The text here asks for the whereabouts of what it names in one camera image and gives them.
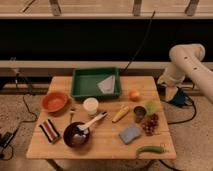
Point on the yellow banana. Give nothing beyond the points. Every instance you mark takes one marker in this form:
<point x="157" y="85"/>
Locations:
<point x="121" y="113"/>

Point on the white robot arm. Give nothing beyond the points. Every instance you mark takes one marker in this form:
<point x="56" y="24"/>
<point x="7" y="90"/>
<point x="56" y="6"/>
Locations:
<point x="185" y="61"/>

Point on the white cup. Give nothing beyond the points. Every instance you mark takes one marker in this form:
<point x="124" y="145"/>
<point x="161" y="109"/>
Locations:
<point x="91" y="105"/>

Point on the white paper napkin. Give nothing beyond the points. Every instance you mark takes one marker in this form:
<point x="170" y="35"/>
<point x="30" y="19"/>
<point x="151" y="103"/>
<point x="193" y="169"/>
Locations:
<point x="107" y="85"/>

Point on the green plastic tray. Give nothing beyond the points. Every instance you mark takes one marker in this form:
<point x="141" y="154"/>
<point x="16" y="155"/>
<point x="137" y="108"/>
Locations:
<point x="85" y="83"/>

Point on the orange fruit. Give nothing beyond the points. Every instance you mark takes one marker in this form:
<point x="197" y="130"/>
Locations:
<point x="134" y="95"/>

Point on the wooden table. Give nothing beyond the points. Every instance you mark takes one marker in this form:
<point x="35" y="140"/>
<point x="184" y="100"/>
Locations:
<point x="104" y="141"/>

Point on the metal fork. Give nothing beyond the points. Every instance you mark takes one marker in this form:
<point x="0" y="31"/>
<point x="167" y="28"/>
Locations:
<point x="72" y="111"/>

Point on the white spatula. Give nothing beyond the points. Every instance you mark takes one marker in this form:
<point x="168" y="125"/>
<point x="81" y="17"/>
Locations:
<point x="88" y="124"/>

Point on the blue sponge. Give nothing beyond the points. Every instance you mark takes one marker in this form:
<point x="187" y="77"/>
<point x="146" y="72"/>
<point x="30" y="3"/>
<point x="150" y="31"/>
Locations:
<point x="129" y="134"/>

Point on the orange bowl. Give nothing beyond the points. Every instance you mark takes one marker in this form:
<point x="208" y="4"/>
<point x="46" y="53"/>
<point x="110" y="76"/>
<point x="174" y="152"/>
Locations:
<point x="54" y="101"/>

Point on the dark brown bowl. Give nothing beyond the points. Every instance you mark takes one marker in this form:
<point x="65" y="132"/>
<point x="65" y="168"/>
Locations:
<point x="74" y="137"/>

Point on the red grapes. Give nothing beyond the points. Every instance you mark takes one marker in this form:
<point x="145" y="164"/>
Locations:
<point x="150" y="124"/>

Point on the green cucumber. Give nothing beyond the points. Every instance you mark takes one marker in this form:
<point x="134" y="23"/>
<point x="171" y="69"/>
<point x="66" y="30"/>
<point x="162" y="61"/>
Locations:
<point x="152" y="149"/>

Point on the blue box on floor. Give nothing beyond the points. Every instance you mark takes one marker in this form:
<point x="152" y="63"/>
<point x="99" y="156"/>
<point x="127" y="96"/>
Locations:
<point x="179" y="99"/>

